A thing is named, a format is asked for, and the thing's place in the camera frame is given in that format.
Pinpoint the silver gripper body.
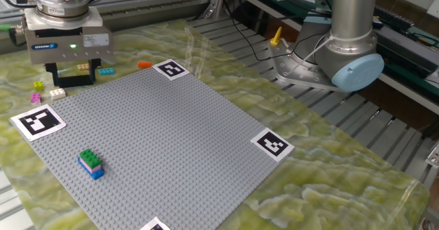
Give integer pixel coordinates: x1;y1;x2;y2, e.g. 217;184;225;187
23;26;115;65

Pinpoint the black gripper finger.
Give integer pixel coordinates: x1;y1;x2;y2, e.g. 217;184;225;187
44;62;61;88
88;58;103;83

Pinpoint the black Lego plate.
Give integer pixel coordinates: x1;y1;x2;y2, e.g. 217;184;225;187
56;74;95;89

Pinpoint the tan Lego plate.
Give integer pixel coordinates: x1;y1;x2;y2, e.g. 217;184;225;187
77;62;103;71

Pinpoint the white Lego brick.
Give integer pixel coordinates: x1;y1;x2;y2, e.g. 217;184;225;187
49;88;67;101

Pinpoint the pink Lego brick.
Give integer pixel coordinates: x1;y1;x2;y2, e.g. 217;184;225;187
80;160;104;174

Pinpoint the grey Lego baseplate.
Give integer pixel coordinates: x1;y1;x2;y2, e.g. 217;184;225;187
26;66;282;230

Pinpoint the blue Lego brick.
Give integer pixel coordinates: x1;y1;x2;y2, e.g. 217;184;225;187
77;157;106;181

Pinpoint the black white fiducial marker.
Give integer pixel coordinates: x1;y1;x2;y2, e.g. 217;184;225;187
139;216;172;230
9;104;67;142
152;58;191;82
250;127;296;163

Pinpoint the yellow plastic tool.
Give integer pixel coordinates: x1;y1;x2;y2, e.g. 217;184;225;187
270;26;283;46

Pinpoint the green topped bench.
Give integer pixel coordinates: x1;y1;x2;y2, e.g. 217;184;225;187
228;0;439;116

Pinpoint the metal robot mounting plate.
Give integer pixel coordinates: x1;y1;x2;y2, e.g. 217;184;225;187
268;39;340;93

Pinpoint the black electronics box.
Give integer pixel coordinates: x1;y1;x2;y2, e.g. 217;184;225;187
373;5;439;78

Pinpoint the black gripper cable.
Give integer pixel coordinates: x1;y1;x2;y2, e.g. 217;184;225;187
0;0;37;48

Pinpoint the aluminium upright post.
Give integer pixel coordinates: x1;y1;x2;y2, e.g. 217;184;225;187
202;0;229;20

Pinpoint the metal corner bracket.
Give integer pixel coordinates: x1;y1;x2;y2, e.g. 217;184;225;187
425;143;439;169

